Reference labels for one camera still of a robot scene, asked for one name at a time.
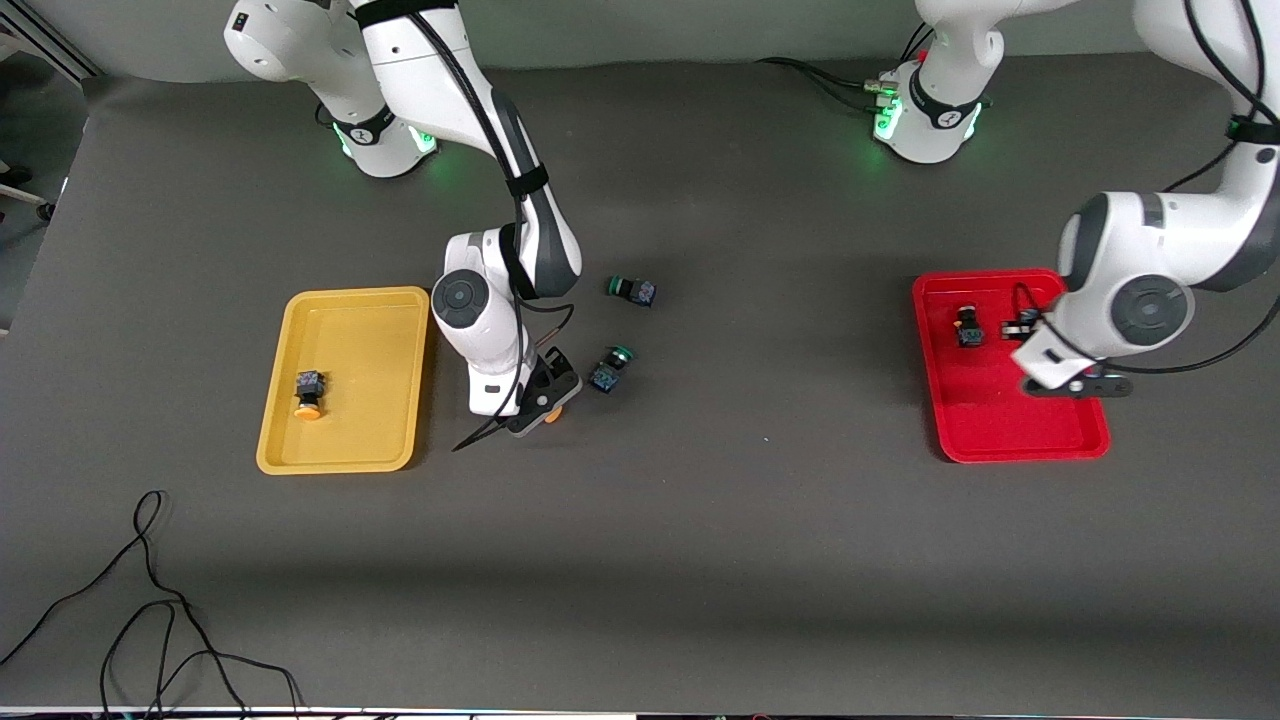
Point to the red mushroom push button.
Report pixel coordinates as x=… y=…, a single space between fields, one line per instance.
x=969 y=333
x=1022 y=325

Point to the yellow mushroom push button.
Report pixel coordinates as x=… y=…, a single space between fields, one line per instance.
x=551 y=415
x=309 y=385

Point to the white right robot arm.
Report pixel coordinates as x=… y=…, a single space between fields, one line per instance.
x=430 y=80

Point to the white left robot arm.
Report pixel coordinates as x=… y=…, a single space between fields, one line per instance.
x=1150 y=250

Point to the green mushroom push button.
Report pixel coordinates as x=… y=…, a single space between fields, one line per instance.
x=640 y=293
x=605 y=378

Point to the red plastic tray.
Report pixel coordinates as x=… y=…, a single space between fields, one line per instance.
x=990 y=420

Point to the yellow plastic tray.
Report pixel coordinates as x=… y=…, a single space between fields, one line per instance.
x=370 y=330

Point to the chair leg with caster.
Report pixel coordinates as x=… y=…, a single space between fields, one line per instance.
x=30 y=200

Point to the aluminium frame rail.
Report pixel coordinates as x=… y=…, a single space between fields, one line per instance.
x=50 y=45

